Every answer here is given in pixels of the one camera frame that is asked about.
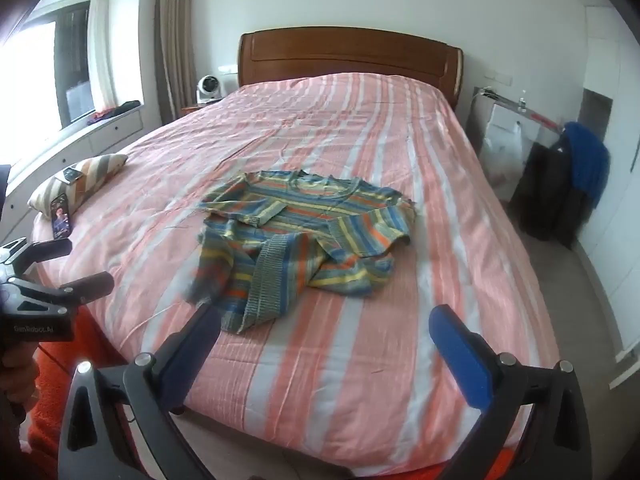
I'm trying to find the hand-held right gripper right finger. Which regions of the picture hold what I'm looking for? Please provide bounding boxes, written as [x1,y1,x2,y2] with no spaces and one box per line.
[429,303,594,480]

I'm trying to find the white window seat cabinet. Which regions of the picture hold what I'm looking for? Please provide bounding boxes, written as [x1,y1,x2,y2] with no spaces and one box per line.
[0,105,147,242]

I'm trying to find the white wardrobe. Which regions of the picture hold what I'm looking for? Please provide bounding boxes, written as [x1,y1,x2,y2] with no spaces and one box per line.
[580,5,640,391]

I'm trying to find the bed with pink striped sheet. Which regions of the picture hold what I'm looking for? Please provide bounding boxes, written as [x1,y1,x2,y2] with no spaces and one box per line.
[30,72,562,476]

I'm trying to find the white sheer curtain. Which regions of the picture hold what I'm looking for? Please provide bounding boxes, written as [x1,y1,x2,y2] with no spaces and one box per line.
[87,0,117,111]

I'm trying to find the dark clothes on sill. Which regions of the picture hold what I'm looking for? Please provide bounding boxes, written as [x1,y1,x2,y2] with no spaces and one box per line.
[86,101,141,126]

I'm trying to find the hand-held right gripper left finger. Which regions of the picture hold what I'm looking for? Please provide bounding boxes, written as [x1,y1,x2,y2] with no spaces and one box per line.
[56,303,223,480]

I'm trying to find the brown curtain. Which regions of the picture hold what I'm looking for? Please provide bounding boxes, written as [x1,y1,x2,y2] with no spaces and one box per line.
[156,0,199,126]

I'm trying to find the window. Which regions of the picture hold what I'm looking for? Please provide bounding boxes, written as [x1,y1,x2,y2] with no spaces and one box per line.
[0,0,97,161]

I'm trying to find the white desk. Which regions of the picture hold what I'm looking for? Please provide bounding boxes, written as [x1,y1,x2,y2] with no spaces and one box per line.
[472,86,567,202]

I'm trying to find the white desk fan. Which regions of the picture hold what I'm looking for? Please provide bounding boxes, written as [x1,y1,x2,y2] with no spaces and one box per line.
[196,75,229,106]

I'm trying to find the wooden headboard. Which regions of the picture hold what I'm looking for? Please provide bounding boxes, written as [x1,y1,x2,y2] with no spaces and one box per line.
[237,26,465,111]

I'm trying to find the person's left hand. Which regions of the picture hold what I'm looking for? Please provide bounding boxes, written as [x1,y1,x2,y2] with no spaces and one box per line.
[0,342,41,413]

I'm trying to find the clear plastic bag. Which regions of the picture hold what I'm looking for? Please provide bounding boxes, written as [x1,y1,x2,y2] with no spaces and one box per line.
[481,120,524,187]

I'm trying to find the striped pillow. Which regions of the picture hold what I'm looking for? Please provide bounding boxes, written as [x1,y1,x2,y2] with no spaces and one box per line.
[27,154,129,221]

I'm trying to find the black smartphone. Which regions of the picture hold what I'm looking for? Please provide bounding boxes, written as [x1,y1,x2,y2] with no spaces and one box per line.
[50,192,73,240]

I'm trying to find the blue garment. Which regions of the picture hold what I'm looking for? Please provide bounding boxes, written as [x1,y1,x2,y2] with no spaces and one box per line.
[563,121,612,210]

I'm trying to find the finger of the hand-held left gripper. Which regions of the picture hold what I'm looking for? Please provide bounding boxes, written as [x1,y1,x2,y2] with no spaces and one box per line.
[59,271,115,307]
[29,238,74,264]

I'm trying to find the striped knit sweater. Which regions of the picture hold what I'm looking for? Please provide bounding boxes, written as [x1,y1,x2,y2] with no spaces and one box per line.
[192,170,418,336]

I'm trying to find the black jacket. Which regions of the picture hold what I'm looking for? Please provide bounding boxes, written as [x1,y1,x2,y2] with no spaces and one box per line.
[509,132,597,251]

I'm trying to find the orange fleece blanket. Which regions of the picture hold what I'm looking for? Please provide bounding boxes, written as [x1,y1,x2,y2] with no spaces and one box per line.
[20,305,521,480]

